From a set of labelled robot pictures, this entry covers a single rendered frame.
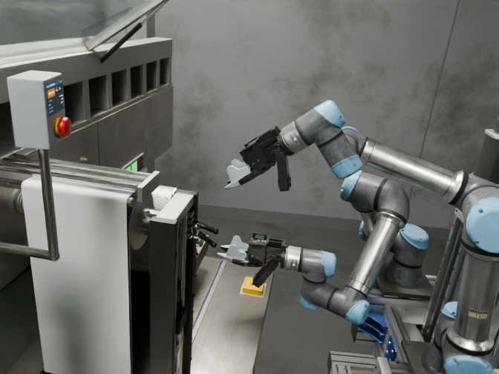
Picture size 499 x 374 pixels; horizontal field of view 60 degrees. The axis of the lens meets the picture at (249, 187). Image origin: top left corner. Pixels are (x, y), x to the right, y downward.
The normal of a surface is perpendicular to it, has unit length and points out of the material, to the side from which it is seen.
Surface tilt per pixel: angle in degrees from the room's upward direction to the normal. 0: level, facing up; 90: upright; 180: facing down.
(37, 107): 90
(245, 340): 0
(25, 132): 90
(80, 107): 90
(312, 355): 0
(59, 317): 90
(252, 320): 0
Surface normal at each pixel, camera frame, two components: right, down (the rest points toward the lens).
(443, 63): -0.05, 0.38
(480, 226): -0.31, 0.22
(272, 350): 0.08, -0.92
